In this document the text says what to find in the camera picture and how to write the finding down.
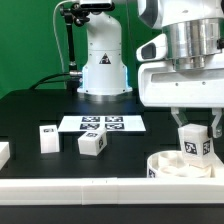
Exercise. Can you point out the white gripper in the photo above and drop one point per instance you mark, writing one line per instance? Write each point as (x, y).
(161, 86)

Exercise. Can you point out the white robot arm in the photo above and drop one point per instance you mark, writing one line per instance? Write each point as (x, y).
(183, 67)

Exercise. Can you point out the white marker sheet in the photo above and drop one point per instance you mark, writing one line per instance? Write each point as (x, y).
(128, 123)

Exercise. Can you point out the white U-shaped wall fence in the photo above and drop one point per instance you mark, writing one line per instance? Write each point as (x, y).
(92, 191)

